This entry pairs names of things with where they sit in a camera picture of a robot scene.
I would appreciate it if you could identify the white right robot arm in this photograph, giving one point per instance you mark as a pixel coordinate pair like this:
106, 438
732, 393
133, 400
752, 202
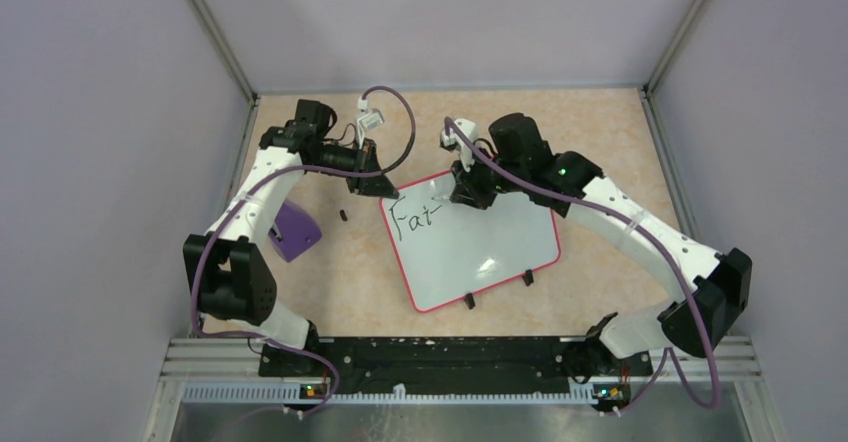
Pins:
707, 290

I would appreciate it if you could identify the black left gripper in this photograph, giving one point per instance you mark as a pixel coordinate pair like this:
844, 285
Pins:
376, 186

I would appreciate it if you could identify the purple wedge eraser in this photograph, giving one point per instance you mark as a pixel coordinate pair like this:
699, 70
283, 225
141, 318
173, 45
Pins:
293, 232

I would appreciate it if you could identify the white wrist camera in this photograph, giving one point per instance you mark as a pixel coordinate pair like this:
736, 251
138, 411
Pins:
367, 119
460, 135

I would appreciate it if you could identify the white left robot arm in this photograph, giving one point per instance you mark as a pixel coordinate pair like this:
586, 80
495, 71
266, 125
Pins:
228, 276

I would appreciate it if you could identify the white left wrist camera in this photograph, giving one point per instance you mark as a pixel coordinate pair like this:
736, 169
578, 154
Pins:
367, 119

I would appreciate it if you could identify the red framed whiteboard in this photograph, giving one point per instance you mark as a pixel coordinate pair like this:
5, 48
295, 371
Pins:
446, 251

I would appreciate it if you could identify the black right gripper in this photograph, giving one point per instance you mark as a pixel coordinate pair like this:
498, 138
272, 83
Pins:
467, 188

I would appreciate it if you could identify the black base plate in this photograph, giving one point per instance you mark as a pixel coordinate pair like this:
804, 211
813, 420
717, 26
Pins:
498, 365

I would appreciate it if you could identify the white cable duct rail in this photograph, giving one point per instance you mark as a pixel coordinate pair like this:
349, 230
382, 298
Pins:
290, 393

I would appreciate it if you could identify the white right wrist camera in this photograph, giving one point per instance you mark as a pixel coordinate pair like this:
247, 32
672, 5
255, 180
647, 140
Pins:
460, 135

